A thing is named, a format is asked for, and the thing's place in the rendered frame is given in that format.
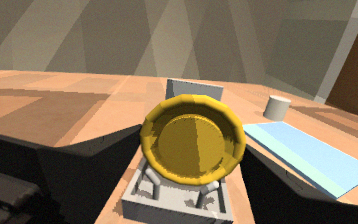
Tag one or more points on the yellow plate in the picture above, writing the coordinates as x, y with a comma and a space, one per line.
192, 140

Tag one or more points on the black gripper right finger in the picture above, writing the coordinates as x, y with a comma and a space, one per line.
277, 196

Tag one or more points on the grey cylinder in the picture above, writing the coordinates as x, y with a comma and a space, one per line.
276, 108

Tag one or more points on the light blue flat mat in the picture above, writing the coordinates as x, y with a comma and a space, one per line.
326, 168

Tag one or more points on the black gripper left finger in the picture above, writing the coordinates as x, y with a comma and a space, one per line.
76, 180

